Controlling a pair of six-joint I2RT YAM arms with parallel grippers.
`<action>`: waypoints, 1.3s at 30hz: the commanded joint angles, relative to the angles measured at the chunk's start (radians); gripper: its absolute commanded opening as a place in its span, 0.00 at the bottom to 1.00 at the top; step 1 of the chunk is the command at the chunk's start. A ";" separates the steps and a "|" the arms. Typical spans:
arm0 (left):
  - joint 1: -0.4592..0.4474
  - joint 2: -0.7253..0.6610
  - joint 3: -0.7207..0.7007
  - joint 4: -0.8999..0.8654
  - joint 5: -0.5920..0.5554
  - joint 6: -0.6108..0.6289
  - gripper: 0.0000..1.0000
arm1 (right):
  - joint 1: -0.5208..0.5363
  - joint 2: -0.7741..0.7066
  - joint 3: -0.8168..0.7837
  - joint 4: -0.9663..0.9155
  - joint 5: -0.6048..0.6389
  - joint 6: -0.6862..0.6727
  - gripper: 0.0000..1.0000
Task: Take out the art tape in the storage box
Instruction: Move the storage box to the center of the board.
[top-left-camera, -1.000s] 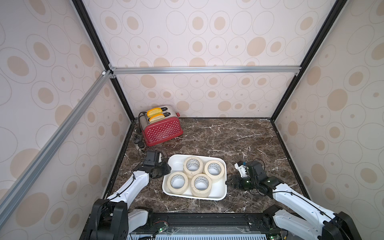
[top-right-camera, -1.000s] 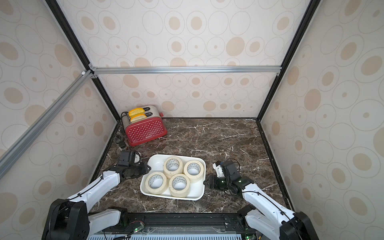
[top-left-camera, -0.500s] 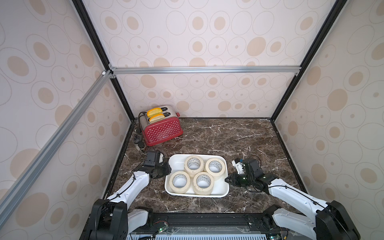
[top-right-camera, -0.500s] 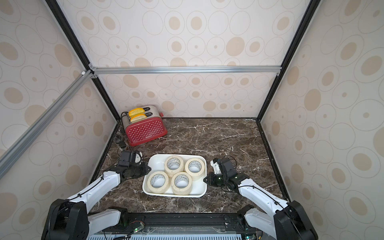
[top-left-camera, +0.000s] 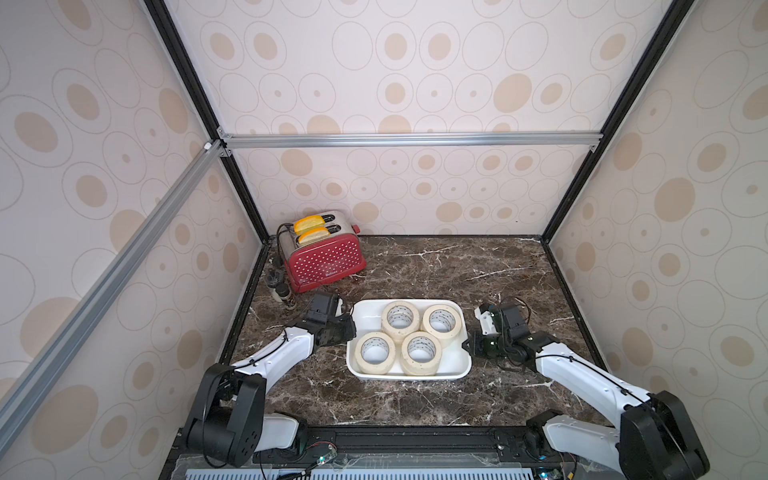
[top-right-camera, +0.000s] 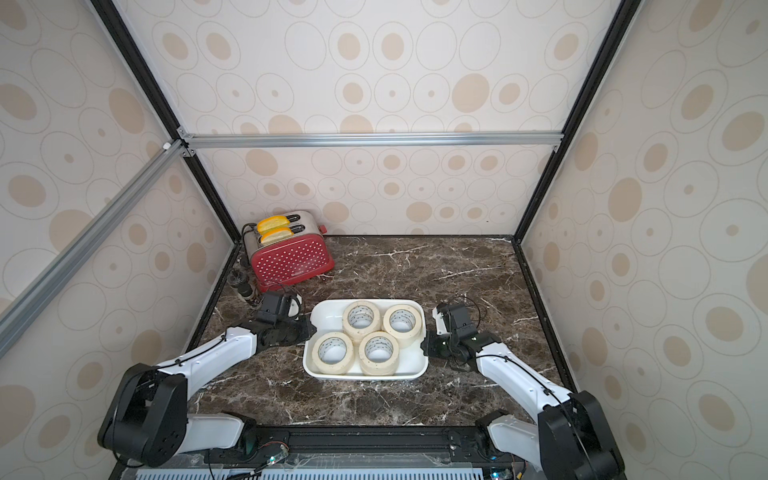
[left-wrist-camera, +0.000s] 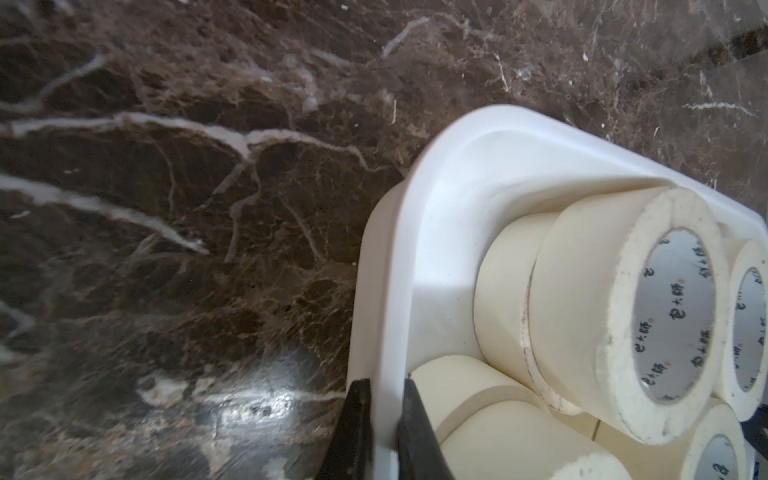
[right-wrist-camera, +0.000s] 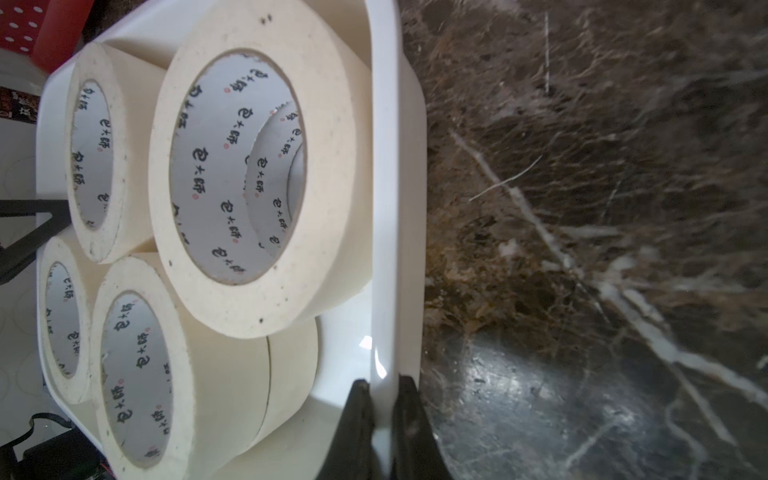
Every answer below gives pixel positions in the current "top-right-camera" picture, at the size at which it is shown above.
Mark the yellow toast slice front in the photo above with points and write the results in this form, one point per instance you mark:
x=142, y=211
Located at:
x=276, y=235

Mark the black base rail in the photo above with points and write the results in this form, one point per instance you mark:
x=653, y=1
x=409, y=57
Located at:
x=472, y=444

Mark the masking tape roll one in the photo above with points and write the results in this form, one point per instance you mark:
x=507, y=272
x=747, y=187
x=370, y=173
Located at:
x=360, y=319

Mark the masking tape roll two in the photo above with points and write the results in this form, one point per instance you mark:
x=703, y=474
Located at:
x=404, y=323

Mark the yellow toast slice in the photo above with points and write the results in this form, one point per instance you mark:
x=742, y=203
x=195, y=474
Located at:
x=274, y=222
x=276, y=235

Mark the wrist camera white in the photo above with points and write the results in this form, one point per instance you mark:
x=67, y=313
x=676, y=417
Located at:
x=295, y=305
x=440, y=323

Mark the small dark sauce bottle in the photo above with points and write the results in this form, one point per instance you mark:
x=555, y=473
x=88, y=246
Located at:
x=240, y=282

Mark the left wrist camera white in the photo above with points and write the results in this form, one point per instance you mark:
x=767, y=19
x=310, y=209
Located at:
x=295, y=305

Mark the white plastic storage tray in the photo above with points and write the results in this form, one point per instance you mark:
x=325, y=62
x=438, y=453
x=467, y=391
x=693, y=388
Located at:
x=327, y=317

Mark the masking tape roll three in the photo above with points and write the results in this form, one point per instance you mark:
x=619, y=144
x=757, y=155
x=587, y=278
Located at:
x=332, y=354

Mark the horizontal aluminium frame bar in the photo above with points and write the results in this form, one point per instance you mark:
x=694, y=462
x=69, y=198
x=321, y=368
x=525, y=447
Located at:
x=359, y=140

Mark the yellow toast slice rear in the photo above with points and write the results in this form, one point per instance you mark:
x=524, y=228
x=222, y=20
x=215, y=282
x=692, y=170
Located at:
x=274, y=222

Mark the black left frame post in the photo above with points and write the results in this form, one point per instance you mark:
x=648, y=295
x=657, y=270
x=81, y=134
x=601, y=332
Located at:
x=116, y=28

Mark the black frame post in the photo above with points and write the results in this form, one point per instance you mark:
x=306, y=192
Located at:
x=116, y=28
x=608, y=48

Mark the masking tape roll four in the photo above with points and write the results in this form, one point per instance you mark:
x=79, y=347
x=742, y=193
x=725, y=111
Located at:
x=379, y=354

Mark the red polka dot toaster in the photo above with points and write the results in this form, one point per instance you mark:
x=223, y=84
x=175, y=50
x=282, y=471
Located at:
x=290, y=261

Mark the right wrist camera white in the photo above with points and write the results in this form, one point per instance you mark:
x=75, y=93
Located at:
x=440, y=323

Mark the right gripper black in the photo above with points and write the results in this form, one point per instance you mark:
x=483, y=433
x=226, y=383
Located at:
x=438, y=345

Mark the black right frame post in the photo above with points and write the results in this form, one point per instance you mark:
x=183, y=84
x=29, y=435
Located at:
x=608, y=48

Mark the left slanted aluminium bar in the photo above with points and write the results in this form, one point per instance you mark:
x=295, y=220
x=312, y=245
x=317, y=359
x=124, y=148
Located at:
x=26, y=308

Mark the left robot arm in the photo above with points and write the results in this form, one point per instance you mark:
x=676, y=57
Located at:
x=148, y=422

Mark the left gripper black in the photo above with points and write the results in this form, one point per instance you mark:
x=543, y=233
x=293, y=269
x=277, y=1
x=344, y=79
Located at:
x=306, y=331

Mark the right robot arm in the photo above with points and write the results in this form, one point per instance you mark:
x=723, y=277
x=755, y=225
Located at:
x=569, y=436

